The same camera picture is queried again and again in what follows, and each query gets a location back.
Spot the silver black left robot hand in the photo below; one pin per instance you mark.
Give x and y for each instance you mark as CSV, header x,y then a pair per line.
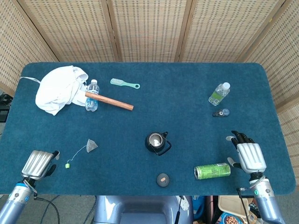
x,y
36,163

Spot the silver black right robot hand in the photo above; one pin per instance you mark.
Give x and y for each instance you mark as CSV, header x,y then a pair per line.
x,y
251,156

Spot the black teapot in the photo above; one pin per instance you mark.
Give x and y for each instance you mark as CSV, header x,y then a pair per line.
x,y
149,146

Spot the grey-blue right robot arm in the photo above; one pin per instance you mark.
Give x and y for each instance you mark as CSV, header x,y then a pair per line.
x,y
266,200

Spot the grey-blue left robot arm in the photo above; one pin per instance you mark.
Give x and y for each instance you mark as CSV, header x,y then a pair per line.
x,y
16,203

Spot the black teapot lid orange knob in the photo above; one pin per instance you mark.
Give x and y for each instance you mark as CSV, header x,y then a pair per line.
x,y
163,180

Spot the green drink can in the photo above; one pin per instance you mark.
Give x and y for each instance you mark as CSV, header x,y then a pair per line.
x,y
212,171

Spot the beige takeaway box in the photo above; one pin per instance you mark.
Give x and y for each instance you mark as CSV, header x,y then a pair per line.
x,y
233,205

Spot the black floor equipment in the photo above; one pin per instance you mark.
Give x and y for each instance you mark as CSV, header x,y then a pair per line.
x,y
3,112

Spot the blue cookie box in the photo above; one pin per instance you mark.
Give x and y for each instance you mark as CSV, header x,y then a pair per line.
x,y
230,219

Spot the clear bottle green label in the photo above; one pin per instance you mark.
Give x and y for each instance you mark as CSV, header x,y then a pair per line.
x,y
217,95

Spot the blue plastic package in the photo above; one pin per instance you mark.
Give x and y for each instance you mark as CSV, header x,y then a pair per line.
x,y
198,207

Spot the white crumpled cloth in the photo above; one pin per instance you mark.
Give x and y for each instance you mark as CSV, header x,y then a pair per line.
x,y
56,91

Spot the clear bottle blue label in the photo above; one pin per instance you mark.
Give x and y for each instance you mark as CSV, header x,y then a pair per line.
x,y
91,105

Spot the blue carpet table cover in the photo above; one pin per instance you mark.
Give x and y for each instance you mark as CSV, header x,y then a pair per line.
x,y
116,130

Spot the wooden rolling stick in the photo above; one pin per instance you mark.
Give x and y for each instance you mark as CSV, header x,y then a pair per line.
x,y
109,100

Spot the grey-blue robot torso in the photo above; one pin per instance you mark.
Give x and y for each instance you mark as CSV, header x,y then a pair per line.
x,y
140,210

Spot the mint green brush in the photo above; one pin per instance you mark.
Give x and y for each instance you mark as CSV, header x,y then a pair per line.
x,y
116,82

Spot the woven bamboo folding screen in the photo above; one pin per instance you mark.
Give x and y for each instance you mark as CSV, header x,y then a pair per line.
x,y
149,30

